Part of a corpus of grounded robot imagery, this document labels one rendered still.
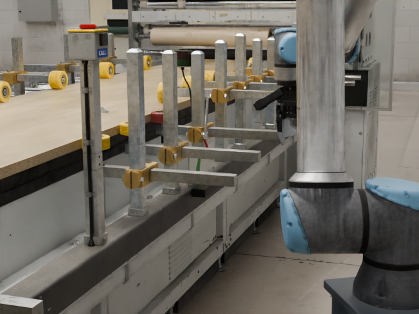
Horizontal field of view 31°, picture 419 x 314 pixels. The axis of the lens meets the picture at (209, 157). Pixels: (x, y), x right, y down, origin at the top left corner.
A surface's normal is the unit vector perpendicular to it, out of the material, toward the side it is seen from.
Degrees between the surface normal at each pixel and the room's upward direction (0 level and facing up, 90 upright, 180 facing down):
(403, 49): 90
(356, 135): 90
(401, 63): 90
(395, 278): 70
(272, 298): 0
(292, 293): 0
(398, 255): 90
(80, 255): 0
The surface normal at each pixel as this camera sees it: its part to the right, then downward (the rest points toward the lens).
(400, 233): 0.00, 0.21
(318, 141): -0.26, 0.01
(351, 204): 0.03, -0.62
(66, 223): 0.95, 0.06
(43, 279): 0.00, -0.98
